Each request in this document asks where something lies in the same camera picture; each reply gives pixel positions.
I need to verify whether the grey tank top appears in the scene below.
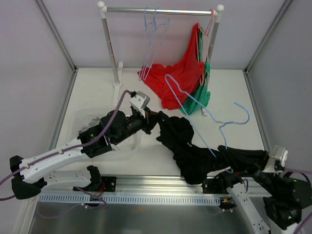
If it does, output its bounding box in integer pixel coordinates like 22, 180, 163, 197
79, 117, 100, 133

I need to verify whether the black tank top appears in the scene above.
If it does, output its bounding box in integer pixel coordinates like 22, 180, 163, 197
148, 111, 269, 185

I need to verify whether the white tank top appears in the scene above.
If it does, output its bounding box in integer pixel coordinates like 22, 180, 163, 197
113, 135, 136, 151

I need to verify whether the light blue wire hanger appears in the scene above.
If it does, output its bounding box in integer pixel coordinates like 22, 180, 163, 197
138, 7, 157, 81

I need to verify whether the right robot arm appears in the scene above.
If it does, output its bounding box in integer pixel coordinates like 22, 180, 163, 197
214, 172, 312, 234

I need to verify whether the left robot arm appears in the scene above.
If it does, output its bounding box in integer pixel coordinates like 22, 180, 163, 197
10, 108, 158, 200

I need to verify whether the red tank top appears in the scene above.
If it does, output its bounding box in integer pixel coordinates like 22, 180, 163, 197
161, 23, 204, 110

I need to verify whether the green tank top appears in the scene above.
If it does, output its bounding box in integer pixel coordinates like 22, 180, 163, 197
179, 27, 211, 115

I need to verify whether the white clothes rack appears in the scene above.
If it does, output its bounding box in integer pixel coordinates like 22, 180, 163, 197
97, 1, 224, 109

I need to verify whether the red garment on table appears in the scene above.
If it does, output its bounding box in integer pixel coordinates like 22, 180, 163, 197
137, 64, 173, 99

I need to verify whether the white plastic perforated basket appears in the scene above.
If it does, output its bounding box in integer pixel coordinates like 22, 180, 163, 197
66, 105, 142, 162

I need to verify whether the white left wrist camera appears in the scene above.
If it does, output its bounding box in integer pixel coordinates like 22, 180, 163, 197
130, 91, 150, 117

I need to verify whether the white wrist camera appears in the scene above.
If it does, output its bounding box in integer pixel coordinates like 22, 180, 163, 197
130, 91, 150, 117
262, 145, 288, 173

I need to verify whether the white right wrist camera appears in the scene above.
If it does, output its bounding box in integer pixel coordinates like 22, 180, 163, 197
262, 145, 288, 173

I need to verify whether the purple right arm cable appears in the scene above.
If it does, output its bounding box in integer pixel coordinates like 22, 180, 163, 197
204, 167, 312, 234

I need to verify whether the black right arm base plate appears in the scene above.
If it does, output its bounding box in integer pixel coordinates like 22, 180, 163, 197
201, 177, 243, 194

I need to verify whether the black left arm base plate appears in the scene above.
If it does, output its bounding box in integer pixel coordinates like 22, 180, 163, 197
82, 176, 117, 192

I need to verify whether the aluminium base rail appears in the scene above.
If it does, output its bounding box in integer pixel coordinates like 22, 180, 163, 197
28, 173, 292, 197

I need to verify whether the pink wire hanger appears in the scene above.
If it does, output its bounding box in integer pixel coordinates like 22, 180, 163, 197
197, 9, 218, 86

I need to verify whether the white slotted cable duct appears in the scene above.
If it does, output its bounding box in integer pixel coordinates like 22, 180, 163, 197
39, 193, 221, 206

